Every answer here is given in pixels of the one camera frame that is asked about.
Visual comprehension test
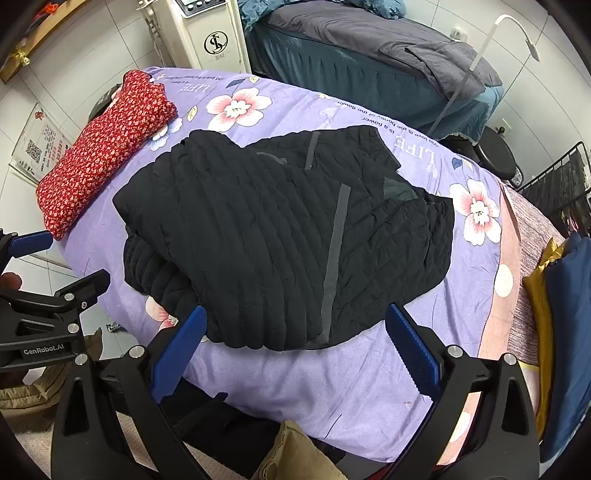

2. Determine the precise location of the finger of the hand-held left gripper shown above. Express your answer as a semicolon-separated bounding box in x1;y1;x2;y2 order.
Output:
28;270;112;326
0;230;55;264

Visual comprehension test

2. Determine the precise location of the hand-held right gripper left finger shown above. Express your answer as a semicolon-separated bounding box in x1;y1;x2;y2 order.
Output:
51;305;208;480

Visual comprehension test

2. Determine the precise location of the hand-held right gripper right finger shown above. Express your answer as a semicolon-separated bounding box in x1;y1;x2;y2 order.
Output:
385;302;541;480

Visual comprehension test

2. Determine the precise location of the black quilted jacket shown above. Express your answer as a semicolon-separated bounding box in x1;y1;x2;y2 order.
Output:
112;124;455;352

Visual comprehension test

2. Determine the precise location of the beige cloth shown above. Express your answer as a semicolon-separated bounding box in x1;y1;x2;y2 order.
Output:
0;328;106;435

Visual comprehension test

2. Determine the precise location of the black cloth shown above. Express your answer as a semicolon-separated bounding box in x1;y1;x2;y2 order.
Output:
159;387;287;480

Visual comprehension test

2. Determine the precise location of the purple floral bed sheet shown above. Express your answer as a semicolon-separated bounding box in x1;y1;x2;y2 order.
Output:
54;66;504;464

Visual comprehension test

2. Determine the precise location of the red floral folded garment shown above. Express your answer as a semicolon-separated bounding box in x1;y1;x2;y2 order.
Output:
36;69;178;241

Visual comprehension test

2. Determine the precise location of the pink dotted cloth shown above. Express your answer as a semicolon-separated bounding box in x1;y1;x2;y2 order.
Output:
438;182;529;467

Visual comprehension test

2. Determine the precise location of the yellow cloth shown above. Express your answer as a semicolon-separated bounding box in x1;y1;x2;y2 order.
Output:
522;237;568;444

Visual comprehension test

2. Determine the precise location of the khaki cloth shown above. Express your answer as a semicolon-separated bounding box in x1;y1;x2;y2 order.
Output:
252;419;352;480

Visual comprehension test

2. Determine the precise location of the black round object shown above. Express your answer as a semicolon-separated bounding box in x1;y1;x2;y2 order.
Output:
88;85;124;121

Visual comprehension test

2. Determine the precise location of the blue cloth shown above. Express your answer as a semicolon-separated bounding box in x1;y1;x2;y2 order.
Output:
538;231;591;462

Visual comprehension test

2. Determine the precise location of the mauve knitted blanket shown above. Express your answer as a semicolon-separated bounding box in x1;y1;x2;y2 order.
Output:
501;185;568;370

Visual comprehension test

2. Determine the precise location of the black round stool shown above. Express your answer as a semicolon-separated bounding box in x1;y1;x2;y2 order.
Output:
472;127;526;186

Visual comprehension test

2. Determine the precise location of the white floor-standing machine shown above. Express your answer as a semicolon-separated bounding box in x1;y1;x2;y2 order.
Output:
141;0;252;75

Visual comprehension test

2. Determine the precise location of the teal skirted bed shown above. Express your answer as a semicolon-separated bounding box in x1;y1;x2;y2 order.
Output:
244;0;506;141

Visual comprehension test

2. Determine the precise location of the grey blanket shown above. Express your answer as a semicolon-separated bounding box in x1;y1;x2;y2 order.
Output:
257;2;504;100

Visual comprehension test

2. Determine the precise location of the teal crumpled quilt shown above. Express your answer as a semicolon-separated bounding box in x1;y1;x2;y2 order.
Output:
238;0;407;29

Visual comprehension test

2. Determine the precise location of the white gooseneck lamp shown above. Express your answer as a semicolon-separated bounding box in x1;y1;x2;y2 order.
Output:
431;14;542;139

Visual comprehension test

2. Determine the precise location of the clear wall sign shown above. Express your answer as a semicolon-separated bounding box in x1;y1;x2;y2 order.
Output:
9;102;77;186

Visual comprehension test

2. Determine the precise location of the wooden wall shelf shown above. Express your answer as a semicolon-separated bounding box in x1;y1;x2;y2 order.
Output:
0;0;88;84

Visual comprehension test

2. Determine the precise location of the black wire rack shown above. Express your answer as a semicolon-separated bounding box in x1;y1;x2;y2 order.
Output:
517;142;591;232

